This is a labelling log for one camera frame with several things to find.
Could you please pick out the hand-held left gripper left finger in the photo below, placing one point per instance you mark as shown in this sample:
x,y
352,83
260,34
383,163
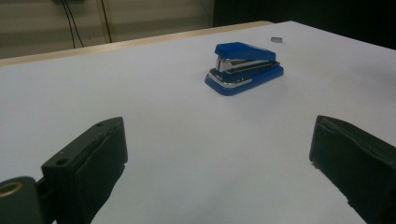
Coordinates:
x,y
93,161

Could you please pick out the small grey staple strip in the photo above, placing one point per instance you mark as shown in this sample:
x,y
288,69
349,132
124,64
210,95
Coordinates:
x,y
276,39

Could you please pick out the blue stapler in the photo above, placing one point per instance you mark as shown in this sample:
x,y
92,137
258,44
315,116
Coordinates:
x,y
246,51

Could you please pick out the white table board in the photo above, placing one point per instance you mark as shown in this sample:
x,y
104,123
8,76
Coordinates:
x,y
186,124

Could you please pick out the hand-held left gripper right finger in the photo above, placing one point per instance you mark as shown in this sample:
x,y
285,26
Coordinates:
x,y
358,161

